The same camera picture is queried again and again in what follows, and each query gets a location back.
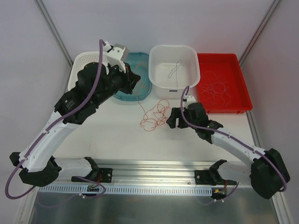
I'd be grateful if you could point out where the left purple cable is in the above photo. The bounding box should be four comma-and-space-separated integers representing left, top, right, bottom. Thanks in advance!
5, 39, 105, 200

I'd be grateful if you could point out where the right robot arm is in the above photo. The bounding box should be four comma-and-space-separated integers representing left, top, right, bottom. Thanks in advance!
166, 102, 290, 199

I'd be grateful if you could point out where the thin pink cable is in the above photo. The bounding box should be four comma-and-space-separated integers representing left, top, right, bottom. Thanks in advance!
200, 70, 234, 108

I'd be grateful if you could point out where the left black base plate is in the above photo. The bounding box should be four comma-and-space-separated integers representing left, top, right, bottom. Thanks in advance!
71, 168, 113, 183

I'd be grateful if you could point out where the white plastic tub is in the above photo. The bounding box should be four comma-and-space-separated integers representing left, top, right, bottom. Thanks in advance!
149, 45, 200, 99

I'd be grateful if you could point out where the thin dark blue cable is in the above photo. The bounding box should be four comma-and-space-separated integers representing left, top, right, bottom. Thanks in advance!
167, 60, 184, 89

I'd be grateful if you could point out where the white perforated basket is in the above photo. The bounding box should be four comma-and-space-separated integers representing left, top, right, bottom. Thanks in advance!
67, 51, 100, 91

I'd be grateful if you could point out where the aluminium mounting rail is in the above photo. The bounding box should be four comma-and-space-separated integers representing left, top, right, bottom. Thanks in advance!
46, 159, 253, 187

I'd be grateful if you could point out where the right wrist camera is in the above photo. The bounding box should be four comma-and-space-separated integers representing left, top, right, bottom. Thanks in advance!
183, 95, 197, 104

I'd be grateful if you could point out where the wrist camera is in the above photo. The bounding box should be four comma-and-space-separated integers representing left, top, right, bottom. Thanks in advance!
183, 95, 197, 104
103, 41, 129, 73

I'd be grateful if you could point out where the white slotted cable duct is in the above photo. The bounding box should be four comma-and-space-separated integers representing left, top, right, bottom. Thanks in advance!
39, 184, 212, 196

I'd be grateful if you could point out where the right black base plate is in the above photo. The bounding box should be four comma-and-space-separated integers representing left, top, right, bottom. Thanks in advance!
194, 170, 216, 186

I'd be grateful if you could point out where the teal transparent plastic bin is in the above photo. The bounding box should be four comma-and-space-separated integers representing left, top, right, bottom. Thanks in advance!
114, 52, 152, 102

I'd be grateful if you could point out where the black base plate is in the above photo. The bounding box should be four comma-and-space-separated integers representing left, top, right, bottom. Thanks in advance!
71, 168, 113, 183
194, 170, 216, 186

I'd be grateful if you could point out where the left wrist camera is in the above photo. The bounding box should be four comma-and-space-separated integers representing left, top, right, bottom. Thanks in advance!
103, 41, 129, 73

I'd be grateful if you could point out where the purple cable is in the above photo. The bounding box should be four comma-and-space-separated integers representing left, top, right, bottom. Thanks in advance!
181, 85, 288, 192
5, 39, 105, 200

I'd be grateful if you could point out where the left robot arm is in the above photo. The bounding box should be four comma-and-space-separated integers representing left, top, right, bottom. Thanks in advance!
9, 63, 141, 187

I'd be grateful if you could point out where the red plastic tray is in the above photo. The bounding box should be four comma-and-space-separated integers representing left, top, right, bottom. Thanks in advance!
197, 53, 253, 114

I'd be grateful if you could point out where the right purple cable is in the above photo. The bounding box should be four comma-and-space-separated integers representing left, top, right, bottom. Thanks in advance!
181, 85, 288, 192

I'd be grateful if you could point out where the orange cable bundle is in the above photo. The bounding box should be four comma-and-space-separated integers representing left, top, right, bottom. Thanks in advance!
135, 99, 172, 131

